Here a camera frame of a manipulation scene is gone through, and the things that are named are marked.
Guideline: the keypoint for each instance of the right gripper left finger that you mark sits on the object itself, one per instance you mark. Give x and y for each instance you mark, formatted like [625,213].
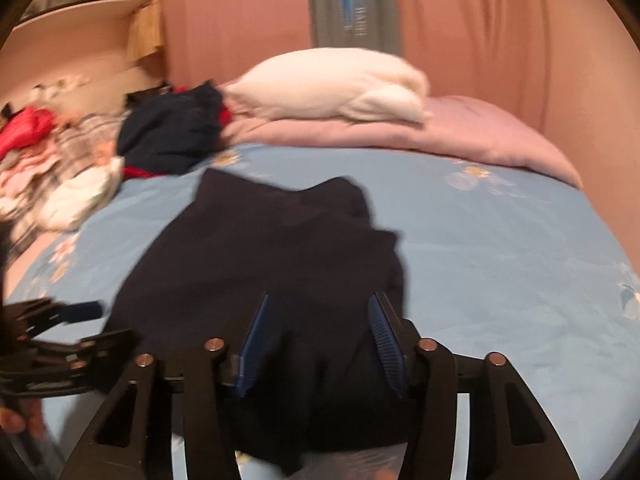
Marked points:
[129,437]

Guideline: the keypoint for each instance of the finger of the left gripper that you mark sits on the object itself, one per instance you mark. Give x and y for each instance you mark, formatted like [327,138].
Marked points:
[110,350]
[31,318]

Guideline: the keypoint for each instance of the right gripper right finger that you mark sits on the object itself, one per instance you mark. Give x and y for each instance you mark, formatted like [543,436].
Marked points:
[510,435]

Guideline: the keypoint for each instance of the dark navy jacket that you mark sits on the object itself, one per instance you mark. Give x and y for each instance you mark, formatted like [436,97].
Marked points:
[315,259]

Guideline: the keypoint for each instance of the person left hand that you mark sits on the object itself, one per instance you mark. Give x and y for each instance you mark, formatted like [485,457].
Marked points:
[27,417]

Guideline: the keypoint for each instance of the white garment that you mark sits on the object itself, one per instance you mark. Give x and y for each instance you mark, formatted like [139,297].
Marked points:
[76,200]

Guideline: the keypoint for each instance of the light blue floral bedsheet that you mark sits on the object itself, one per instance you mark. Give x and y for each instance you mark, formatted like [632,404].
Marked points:
[496,259]

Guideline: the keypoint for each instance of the plaid cloth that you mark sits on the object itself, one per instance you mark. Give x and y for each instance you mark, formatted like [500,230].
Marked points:
[63,155]

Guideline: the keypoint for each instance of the red garment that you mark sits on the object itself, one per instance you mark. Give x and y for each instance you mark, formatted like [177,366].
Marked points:
[26,129]

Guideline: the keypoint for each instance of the crumpled navy garment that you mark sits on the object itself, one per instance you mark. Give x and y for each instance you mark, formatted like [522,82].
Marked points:
[172,133]

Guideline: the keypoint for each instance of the tan hanging paper stack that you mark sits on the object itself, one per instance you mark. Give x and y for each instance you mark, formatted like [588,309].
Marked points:
[145,34]

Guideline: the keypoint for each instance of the pink quilt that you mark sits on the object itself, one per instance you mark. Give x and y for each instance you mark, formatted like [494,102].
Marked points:
[461,127]

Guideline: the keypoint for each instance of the white fluffy pillow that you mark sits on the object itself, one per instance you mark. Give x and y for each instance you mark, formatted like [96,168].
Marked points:
[352,83]

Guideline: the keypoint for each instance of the pink curtain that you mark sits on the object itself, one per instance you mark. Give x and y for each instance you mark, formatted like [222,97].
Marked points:
[518,54]

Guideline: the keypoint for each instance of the grey curtain strip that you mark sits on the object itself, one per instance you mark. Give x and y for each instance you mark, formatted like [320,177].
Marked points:
[355,2]

